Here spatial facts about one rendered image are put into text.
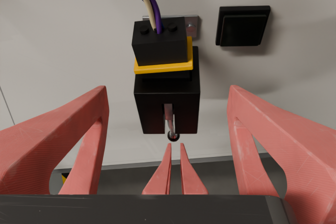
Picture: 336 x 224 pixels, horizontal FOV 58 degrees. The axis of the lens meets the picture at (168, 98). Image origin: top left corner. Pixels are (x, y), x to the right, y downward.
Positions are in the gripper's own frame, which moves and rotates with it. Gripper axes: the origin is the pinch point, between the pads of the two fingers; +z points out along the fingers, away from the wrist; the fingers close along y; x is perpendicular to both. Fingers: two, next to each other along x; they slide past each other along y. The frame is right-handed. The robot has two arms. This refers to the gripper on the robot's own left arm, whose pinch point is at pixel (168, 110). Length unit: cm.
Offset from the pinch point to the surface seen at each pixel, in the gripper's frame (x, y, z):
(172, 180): 108, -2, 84
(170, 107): 5.1, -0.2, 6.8
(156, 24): -1.1, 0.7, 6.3
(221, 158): 29.7, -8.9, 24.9
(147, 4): -2.5, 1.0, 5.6
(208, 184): 107, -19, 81
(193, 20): 1.9, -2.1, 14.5
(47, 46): 5.1, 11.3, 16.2
